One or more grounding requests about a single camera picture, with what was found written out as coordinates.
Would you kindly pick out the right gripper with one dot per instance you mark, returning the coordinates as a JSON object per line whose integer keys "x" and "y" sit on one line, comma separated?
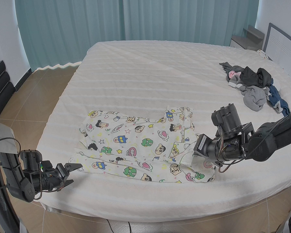
{"x": 208, "y": 149}

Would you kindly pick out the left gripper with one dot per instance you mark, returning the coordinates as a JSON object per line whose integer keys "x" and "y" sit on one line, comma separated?
{"x": 54, "y": 178}

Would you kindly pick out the white printed pyjama top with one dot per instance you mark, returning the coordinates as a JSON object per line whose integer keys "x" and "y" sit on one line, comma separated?
{"x": 140, "y": 144}

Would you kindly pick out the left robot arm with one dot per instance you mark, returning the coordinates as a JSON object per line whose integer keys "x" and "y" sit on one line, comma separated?
{"x": 24, "y": 186}

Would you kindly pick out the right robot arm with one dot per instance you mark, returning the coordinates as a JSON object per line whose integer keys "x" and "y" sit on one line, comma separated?
{"x": 264, "y": 144}

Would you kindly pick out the pile of clothes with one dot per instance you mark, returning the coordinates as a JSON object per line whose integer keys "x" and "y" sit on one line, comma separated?
{"x": 254, "y": 96}

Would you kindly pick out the bed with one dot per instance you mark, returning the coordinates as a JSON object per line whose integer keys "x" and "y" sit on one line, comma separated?
{"x": 160, "y": 81}

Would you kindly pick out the white printed pillow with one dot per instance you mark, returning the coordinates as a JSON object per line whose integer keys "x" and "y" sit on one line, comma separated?
{"x": 263, "y": 53}

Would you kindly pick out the black chest of drawers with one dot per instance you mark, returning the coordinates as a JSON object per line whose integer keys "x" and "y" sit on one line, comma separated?
{"x": 0, "y": 88}

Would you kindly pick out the grey bedside table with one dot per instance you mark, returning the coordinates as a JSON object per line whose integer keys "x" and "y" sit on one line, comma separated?
{"x": 242, "y": 41}

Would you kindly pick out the blue-green curtain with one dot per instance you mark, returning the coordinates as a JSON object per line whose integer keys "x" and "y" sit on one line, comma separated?
{"x": 87, "y": 20}

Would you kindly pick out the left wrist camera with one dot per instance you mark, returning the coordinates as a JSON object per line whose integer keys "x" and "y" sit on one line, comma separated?
{"x": 46, "y": 166}

